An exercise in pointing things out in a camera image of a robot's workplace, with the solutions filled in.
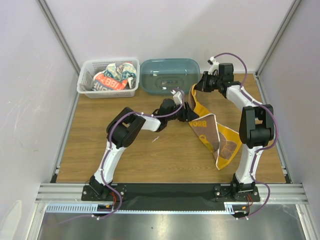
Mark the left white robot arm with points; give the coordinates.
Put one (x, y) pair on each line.
(122, 132)

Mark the yellow brown bear towel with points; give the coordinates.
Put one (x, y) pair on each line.
(222, 142)

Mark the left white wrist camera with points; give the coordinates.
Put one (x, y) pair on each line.
(178, 96)

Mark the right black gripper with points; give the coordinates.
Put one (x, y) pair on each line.
(204, 83)

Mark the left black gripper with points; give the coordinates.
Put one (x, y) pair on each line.
(187, 115)

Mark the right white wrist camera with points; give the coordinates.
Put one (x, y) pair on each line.
(214, 66)

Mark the teal plastic tub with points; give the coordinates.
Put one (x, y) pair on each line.
(160, 76)

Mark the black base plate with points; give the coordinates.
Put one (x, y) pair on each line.
(180, 196)

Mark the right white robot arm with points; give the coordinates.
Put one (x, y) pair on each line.
(256, 129)

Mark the white plastic basket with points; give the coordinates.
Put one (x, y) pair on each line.
(99, 65)

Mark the aluminium frame rail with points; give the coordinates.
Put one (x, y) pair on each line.
(67, 198)

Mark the teal patterned towel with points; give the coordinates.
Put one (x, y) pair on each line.
(121, 72)

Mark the orange white lettered towel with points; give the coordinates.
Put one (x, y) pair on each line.
(102, 82)

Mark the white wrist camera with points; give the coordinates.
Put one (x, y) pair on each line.
(178, 96)
(214, 66)

